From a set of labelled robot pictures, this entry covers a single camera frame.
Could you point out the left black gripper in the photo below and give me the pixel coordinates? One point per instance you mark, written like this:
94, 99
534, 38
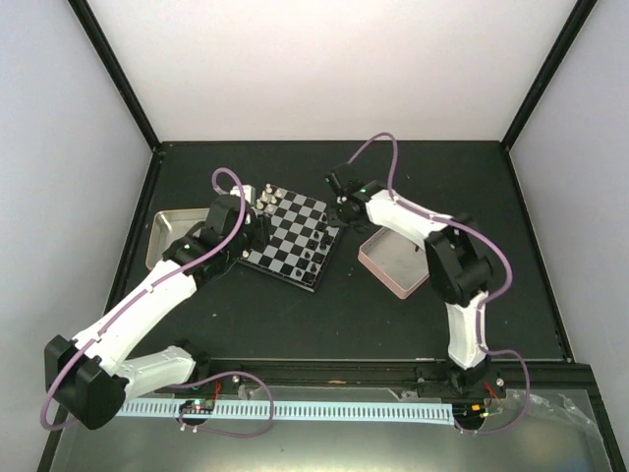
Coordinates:
260, 235

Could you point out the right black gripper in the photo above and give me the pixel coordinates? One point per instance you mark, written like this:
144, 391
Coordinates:
356, 223

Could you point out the pink metal tin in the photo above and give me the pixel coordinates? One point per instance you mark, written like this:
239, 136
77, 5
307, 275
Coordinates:
396, 262

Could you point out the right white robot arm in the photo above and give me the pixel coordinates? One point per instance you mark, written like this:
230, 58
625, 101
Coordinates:
458, 271

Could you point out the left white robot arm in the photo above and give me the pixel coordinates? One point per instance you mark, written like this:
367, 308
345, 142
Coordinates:
92, 375

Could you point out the small green circuit board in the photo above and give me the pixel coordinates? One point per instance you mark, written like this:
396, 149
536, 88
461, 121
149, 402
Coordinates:
197, 406

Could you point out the black and silver chessboard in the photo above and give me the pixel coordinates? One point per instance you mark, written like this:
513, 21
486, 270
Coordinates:
292, 225

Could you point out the gold metal tin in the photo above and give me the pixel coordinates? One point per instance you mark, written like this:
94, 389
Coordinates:
167, 226

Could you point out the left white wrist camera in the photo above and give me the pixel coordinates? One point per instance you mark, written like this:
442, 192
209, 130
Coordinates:
250, 194

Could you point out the light blue cable duct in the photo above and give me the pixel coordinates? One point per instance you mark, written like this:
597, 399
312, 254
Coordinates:
421, 413

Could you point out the right black frame post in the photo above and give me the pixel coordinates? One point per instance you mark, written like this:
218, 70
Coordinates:
573, 25

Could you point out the black frame post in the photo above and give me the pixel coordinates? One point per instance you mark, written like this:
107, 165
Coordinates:
573, 25
101, 45

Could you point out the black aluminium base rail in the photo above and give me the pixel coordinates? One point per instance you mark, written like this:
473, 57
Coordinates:
427, 378

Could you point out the left black frame post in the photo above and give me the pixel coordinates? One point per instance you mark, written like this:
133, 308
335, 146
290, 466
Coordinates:
101, 45

